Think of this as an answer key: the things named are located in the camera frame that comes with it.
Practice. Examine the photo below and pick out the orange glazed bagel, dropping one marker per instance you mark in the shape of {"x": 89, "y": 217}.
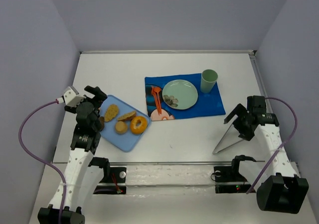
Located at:
{"x": 138, "y": 125}

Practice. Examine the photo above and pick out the orange plastic fork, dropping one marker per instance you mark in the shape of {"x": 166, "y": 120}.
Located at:
{"x": 157, "y": 99}

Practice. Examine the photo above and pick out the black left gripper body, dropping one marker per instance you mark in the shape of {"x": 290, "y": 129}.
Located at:
{"x": 94, "y": 94}

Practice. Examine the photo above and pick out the green floral plate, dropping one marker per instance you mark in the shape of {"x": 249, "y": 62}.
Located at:
{"x": 180, "y": 94}

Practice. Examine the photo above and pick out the oval seeded bread slice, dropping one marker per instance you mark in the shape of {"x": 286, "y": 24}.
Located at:
{"x": 111, "y": 112}

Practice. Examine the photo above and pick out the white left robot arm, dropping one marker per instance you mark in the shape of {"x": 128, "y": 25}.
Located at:
{"x": 83, "y": 171}

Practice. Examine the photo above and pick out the small baguette slice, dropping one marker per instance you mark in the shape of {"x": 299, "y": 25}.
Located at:
{"x": 128, "y": 116}

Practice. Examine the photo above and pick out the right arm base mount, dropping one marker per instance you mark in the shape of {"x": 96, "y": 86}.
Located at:
{"x": 227, "y": 182}

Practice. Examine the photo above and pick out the round bread roll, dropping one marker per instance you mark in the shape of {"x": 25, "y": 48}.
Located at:
{"x": 121, "y": 127}

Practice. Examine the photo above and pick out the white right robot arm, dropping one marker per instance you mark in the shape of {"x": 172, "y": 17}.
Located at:
{"x": 277, "y": 185}

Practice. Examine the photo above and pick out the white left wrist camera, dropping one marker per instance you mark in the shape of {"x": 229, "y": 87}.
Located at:
{"x": 70, "y": 97}

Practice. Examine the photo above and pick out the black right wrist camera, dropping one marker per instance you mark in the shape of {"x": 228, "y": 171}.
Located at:
{"x": 256, "y": 104}

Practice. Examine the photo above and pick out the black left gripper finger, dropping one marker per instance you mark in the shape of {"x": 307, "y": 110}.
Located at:
{"x": 99, "y": 95}
{"x": 97, "y": 103}

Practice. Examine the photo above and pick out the blue patterned placemat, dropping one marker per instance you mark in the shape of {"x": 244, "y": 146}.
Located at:
{"x": 207, "y": 104}

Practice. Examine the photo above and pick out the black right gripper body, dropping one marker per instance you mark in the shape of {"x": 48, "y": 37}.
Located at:
{"x": 242, "y": 122}

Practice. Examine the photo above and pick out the metal tongs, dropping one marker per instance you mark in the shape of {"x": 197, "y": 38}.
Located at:
{"x": 231, "y": 136}

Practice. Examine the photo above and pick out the brown bread piece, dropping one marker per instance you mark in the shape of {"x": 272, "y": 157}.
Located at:
{"x": 102, "y": 121}

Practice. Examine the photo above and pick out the orange plastic spoon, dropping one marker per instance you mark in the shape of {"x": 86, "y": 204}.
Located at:
{"x": 156, "y": 94}

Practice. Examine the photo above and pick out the green cup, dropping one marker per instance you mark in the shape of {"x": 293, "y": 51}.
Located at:
{"x": 208, "y": 80}

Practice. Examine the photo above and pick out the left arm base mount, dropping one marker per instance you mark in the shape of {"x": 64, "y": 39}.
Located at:
{"x": 114, "y": 184}

